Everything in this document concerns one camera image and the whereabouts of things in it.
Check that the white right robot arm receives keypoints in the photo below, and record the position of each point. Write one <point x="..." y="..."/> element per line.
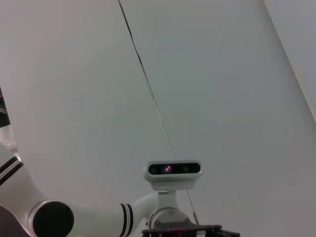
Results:
<point x="98" y="217"/>

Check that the white head camera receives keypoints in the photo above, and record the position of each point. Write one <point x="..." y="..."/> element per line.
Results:
<point x="172" y="180"/>

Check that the silver head camera neck mount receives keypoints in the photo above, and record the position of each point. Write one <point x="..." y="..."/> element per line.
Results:
<point x="170" y="209"/>

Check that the black torso frame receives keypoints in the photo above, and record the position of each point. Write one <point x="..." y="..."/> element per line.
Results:
<point x="187" y="230"/>

